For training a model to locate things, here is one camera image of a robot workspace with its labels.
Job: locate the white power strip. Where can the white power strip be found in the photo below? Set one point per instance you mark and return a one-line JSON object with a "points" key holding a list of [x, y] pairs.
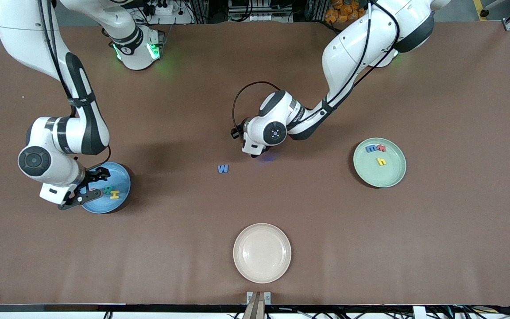
{"points": [[162, 8]]}

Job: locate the blue foam letter W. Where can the blue foam letter W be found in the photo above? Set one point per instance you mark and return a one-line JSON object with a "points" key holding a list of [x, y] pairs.
{"points": [[222, 168]]}

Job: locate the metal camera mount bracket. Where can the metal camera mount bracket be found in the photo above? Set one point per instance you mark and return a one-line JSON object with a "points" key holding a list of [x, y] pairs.
{"points": [[258, 303]]}

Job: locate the yellow foam letter H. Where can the yellow foam letter H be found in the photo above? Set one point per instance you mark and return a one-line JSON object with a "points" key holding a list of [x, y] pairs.
{"points": [[381, 161], [115, 194]]}

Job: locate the orange snack bags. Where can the orange snack bags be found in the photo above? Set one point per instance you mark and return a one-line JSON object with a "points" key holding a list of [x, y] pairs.
{"points": [[339, 12]]}

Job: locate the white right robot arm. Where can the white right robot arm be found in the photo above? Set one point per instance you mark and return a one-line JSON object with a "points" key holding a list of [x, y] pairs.
{"points": [[20, 40]]}

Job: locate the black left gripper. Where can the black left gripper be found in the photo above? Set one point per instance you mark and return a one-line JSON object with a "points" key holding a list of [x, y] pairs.
{"points": [[242, 125]]}

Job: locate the blue foam letter e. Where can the blue foam letter e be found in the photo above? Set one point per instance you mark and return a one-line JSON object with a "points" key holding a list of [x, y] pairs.
{"points": [[371, 148]]}

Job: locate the brown table cover sheet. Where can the brown table cover sheet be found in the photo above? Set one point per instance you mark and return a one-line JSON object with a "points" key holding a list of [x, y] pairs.
{"points": [[370, 248]]}

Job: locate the green plate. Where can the green plate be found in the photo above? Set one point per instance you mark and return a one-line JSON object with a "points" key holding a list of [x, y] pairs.
{"points": [[390, 173]]}

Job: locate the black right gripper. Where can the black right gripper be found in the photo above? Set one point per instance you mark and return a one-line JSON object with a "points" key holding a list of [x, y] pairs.
{"points": [[92, 178]]}

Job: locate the teal foam letter R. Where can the teal foam letter R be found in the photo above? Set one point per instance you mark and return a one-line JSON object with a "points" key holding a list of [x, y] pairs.
{"points": [[107, 191]]}

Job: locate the red foam letter m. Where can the red foam letter m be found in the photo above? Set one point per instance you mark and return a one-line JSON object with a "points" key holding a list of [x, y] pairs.
{"points": [[382, 148]]}

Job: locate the blue plate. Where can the blue plate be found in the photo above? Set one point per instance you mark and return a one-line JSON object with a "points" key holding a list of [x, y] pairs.
{"points": [[120, 177]]}

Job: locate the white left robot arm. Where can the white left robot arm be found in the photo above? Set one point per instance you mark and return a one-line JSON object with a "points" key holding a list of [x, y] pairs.
{"points": [[357, 44]]}

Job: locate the beige plate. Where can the beige plate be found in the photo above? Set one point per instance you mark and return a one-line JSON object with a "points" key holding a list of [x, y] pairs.
{"points": [[261, 253]]}

